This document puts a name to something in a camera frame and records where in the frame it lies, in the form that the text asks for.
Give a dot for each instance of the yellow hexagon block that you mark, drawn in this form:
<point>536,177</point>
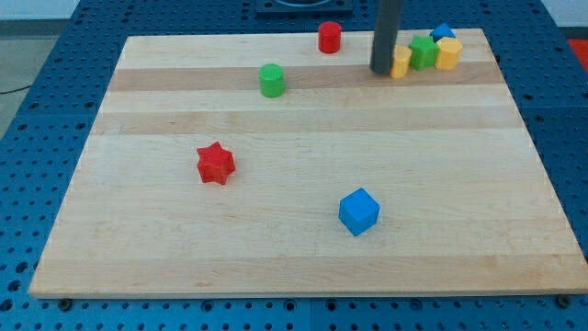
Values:
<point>449,51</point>

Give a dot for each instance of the blue cube block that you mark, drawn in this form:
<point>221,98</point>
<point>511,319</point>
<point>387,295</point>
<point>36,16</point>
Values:
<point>358,211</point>

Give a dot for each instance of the green cylinder block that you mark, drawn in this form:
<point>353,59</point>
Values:
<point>271,79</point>

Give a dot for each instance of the blue triangle block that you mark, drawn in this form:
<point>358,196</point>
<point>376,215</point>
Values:
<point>442,31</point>

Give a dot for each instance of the wooden board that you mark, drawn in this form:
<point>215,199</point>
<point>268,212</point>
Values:
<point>466,206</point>

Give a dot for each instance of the green star block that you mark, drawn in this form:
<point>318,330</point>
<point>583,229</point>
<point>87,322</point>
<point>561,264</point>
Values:
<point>424,52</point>

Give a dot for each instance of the red star block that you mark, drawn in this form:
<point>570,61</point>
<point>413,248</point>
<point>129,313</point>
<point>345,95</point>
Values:
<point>215,163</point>

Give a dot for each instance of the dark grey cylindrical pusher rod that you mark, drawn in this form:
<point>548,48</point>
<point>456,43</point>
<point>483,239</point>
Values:
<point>388,21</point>

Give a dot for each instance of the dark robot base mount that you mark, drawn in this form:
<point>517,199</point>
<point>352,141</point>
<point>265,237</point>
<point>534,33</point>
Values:
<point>300,7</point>

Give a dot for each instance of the yellow block beside rod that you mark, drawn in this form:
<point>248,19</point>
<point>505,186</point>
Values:
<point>402,56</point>

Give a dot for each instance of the red cylinder block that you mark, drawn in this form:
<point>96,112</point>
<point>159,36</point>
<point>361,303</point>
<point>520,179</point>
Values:
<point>329,37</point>

